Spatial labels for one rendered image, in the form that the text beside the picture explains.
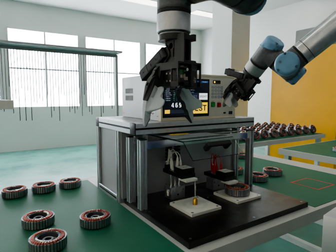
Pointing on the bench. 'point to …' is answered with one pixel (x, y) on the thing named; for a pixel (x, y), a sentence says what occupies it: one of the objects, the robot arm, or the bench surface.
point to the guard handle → (217, 144)
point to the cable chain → (174, 154)
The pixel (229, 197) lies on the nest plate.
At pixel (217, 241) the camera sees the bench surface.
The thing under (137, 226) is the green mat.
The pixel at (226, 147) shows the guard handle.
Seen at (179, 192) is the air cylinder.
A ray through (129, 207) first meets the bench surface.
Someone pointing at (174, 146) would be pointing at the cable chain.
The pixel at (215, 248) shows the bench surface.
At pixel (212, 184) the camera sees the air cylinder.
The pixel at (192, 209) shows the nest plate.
